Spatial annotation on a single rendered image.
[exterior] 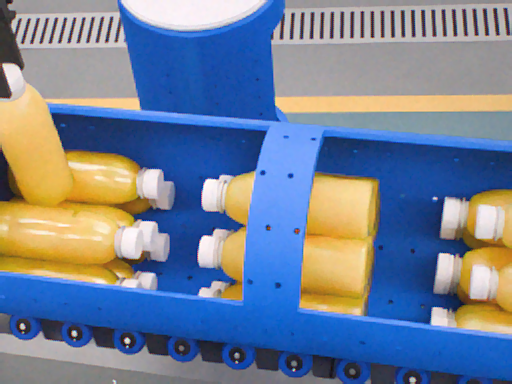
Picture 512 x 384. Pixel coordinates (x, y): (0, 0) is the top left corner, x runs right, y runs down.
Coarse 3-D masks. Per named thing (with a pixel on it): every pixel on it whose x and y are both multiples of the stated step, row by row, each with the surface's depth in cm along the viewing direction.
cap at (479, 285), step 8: (472, 272) 121; (480, 272) 118; (488, 272) 118; (472, 280) 118; (480, 280) 118; (488, 280) 118; (472, 288) 118; (480, 288) 118; (472, 296) 119; (480, 296) 119
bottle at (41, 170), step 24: (24, 96) 120; (0, 120) 120; (24, 120) 120; (48, 120) 123; (24, 144) 122; (48, 144) 124; (24, 168) 126; (48, 168) 126; (24, 192) 130; (48, 192) 129
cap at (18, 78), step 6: (6, 66) 119; (12, 66) 118; (6, 72) 118; (12, 72) 118; (18, 72) 118; (12, 78) 117; (18, 78) 117; (12, 84) 117; (18, 84) 118; (12, 90) 118; (18, 90) 118
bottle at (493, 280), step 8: (504, 264) 119; (496, 272) 119; (504, 272) 118; (496, 280) 118; (504, 280) 117; (488, 288) 118; (496, 288) 118; (504, 288) 117; (488, 296) 119; (496, 296) 118; (504, 296) 117; (504, 304) 118
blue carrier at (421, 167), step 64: (64, 128) 143; (128, 128) 140; (192, 128) 136; (256, 128) 126; (320, 128) 124; (0, 192) 146; (192, 192) 145; (256, 192) 117; (384, 192) 138; (448, 192) 136; (192, 256) 145; (256, 256) 116; (384, 256) 140; (64, 320) 132; (128, 320) 127; (192, 320) 123; (256, 320) 120; (320, 320) 118; (384, 320) 116
